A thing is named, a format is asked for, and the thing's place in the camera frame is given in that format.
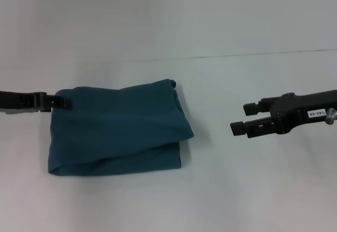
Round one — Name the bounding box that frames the dark teal blue shirt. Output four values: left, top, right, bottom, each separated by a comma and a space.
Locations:
47, 78, 196, 177

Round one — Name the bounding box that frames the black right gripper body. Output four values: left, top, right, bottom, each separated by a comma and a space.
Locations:
269, 89, 337, 136

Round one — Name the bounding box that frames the right gripper cable with connector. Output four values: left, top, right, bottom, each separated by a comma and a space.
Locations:
324, 107, 337, 125

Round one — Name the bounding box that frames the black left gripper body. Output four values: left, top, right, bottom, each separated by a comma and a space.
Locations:
0, 90, 53, 115

